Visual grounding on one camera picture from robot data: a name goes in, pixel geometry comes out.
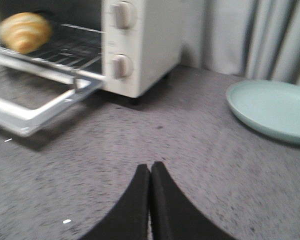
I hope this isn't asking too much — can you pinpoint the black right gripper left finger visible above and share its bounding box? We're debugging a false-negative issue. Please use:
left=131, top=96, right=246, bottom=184
left=81, top=164, right=150, bottom=240

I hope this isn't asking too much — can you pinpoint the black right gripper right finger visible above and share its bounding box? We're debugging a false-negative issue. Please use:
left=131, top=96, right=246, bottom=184
left=150, top=161, right=234, bottom=240

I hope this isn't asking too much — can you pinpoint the orange striped croissant bread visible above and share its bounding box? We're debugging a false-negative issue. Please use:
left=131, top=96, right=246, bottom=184
left=0, top=12, right=53, bottom=55

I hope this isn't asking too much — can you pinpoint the lower oven knob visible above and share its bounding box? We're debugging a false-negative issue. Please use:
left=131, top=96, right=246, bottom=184
left=110, top=54, right=133, bottom=79

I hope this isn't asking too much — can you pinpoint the oven knob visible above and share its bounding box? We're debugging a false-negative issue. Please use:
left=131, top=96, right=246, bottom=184
left=111, top=1, right=137, bottom=30
left=110, top=54, right=133, bottom=79

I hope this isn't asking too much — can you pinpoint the oven glass door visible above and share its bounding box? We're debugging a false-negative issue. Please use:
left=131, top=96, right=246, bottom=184
left=0, top=53, right=106, bottom=137

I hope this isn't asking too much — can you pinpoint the white toaster oven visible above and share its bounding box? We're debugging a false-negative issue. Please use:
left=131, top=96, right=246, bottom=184
left=0, top=0, right=183, bottom=99

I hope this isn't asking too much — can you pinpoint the upper oven knob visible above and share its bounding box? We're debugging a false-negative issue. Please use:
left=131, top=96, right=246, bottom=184
left=111, top=1, right=137, bottom=30

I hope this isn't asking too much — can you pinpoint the light green plate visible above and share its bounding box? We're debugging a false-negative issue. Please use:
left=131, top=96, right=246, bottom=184
left=225, top=80, right=300, bottom=145

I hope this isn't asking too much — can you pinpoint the grey curtain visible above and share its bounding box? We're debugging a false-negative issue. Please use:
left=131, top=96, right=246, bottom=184
left=181, top=0, right=300, bottom=86

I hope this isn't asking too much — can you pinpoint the metal wire oven rack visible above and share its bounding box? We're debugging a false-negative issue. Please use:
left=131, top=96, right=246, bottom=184
left=0, top=22, right=103, bottom=75

